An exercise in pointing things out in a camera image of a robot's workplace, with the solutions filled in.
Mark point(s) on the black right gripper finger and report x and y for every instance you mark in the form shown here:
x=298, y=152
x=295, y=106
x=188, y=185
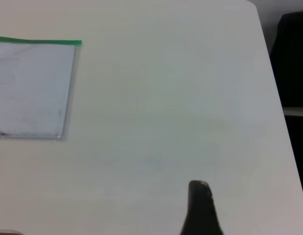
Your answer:
x=200, y=210

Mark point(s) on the clear plastic zipper bag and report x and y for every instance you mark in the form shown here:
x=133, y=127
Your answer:
x=72, y=98

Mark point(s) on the black chair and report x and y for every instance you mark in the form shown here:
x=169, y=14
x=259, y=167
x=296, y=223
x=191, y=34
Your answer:
x=293, y=61

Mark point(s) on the white paper sheet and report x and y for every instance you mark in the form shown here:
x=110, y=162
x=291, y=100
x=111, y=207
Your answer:
x=31, y=85

